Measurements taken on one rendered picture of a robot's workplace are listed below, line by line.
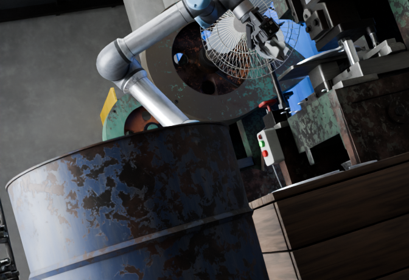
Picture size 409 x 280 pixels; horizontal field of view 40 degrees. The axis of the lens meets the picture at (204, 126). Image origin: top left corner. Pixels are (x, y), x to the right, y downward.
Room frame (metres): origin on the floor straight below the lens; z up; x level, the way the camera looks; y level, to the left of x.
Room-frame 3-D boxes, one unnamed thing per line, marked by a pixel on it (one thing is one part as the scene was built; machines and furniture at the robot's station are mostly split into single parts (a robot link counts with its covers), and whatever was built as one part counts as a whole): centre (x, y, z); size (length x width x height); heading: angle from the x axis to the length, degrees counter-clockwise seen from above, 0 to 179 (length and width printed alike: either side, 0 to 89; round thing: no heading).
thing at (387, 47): (1.94, -0.67, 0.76); 0.17 x 0.06 x 0.10; 20
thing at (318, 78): (2.04, -0.45, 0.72); 0.25 x 0.14 x 0.14; 110
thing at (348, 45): (1.89, -0.56, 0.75); 0.03 x 0.03 x 0.10; 20
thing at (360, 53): (2.10, -0.61, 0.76); 0.15 x 0.09 x 0.05; 20
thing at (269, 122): (2.31, -0.29, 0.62); 0.10 x 0.06 x 0.20; 20
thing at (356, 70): (2.10, -0.61, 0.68); 0.45 x 0.30 x 0.06; 20
